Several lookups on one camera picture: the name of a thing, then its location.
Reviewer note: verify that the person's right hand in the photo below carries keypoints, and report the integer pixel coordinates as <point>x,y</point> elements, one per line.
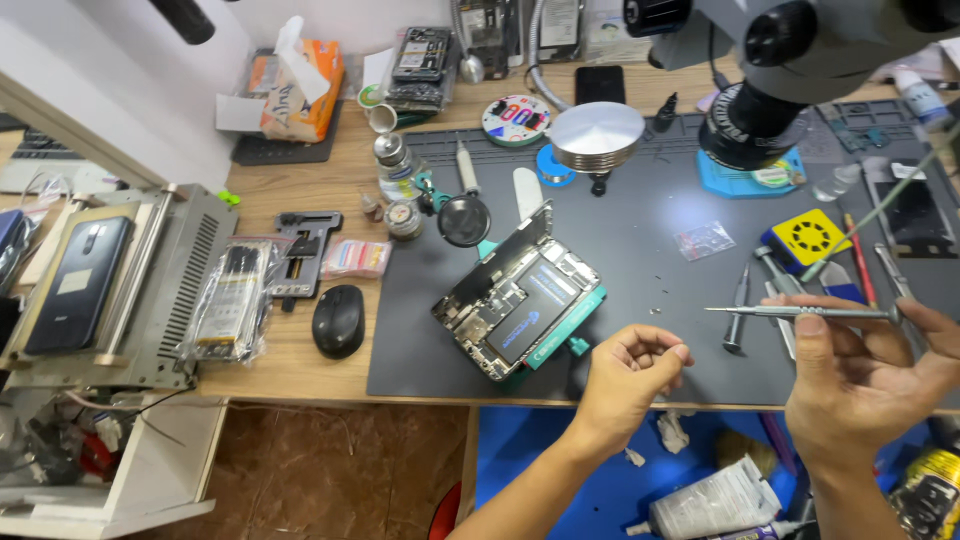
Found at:
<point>855,405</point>

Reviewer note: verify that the person's left hand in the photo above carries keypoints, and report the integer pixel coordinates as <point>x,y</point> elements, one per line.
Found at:
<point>619,390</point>

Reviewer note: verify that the thin silver precision screwdriver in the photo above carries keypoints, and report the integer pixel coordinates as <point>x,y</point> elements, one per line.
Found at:
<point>757,310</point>

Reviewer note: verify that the crumpled white tissue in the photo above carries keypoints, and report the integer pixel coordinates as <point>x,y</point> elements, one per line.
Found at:
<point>672,431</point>

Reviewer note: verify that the teal phone holder clamp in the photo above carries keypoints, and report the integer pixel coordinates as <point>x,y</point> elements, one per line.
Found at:
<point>574,330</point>

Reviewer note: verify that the blue drawer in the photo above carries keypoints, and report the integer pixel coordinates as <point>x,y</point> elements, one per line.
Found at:
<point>570,465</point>

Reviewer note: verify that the silver tweezers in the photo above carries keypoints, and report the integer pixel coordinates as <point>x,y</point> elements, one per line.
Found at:
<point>892,270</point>
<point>781,334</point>

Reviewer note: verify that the yellow and black can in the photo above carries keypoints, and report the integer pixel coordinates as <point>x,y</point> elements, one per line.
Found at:
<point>930,495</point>

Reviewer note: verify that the brown bristle brush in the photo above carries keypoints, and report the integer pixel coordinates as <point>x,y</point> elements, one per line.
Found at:
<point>742,450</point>

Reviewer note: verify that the opened smartphone with black battery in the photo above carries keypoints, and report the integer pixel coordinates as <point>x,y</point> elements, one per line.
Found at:
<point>517,300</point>

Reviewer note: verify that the grey short screwdriver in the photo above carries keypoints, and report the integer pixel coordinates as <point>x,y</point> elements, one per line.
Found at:
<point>737,315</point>

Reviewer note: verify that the red thin pen tool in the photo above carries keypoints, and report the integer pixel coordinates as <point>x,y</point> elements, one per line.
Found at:
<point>861,259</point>

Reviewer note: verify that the white glue tube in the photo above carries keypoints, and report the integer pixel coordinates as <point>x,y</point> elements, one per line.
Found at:
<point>712,502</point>

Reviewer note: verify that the silver metal tool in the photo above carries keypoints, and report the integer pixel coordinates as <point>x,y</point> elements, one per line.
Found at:
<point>780,271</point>

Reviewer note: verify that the grey silicone work mat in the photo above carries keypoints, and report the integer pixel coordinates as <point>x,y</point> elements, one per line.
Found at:
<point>637,225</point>

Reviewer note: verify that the yellow and blue mini fan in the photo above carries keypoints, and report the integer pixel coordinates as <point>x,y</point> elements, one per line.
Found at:
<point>810,238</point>

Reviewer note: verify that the small clear plastic bag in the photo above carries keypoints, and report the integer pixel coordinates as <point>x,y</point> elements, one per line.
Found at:
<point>704,240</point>

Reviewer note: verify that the thin grey rod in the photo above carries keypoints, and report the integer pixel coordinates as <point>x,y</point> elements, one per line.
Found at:
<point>877,214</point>

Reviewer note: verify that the detached phone screen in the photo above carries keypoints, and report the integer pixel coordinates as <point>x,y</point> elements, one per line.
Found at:
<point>911,214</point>

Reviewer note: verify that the red round object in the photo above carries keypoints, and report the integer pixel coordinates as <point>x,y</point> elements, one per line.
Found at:
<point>446,514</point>

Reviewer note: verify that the white plastic pry card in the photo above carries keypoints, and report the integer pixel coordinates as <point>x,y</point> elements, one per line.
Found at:
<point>527,191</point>

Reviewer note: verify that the small clear bottle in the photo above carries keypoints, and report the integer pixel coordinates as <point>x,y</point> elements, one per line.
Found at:
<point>836,182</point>

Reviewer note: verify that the black round magnifier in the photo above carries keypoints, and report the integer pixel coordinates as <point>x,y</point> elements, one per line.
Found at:
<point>463,220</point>

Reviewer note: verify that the blue microscope base pad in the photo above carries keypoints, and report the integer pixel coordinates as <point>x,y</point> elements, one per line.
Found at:
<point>731,182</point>

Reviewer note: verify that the silver round gooseneck lamp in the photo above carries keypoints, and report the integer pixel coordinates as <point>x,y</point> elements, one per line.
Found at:
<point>596,135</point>

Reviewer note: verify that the white syringe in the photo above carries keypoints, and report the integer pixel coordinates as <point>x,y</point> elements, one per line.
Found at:
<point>466,169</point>

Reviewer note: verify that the small round tin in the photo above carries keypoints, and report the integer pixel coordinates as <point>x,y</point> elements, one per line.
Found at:
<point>404,220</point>

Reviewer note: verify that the black dropper bottle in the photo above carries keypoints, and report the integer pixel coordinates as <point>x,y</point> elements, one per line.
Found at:
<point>665,114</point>

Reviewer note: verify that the black computer mouse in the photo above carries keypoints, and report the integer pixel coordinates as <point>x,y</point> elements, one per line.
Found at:
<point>338,321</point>

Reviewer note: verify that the colourful round parts tray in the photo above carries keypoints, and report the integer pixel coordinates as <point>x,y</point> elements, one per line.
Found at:
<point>516,120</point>

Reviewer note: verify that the pink plastic packet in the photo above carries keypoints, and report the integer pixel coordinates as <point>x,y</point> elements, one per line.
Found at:
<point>356,259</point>

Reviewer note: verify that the white plastic bottle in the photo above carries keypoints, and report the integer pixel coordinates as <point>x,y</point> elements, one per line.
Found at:
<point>919,94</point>

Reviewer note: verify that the glass bottle with metal pump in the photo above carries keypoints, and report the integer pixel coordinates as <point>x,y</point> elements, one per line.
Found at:
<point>394,165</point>

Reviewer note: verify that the black metal clamp jig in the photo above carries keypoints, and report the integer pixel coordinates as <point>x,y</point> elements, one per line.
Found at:
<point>307,251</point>

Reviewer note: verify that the grey stereo microscope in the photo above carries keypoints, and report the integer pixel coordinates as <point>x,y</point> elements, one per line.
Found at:
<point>780,67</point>

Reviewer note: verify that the heap of phone part packages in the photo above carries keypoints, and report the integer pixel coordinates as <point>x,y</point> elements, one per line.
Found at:
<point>559,30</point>

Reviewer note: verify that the bagged stack of phone frames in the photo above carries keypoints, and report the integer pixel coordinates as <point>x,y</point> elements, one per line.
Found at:
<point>420,67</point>

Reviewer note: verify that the plastic bag of batteries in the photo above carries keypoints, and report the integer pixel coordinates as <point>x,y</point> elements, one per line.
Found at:
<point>229,304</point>

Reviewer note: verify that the orange tissue box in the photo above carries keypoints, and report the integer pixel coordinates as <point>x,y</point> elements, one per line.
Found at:
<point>300,97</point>

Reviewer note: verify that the black flat pad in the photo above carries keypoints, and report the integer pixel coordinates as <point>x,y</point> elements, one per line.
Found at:
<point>255,150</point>

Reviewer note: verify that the grey screen separator machine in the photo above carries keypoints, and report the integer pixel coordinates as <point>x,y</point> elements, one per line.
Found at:
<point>172,300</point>

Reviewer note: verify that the white drawer with clutter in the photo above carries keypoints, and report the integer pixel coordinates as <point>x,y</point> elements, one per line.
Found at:
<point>112,465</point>

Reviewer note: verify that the dark blue smartphone back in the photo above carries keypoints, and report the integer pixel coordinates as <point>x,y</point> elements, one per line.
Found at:
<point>79,285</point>

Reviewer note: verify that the grey laptop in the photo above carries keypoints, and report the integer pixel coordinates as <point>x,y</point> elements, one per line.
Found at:
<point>37,161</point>

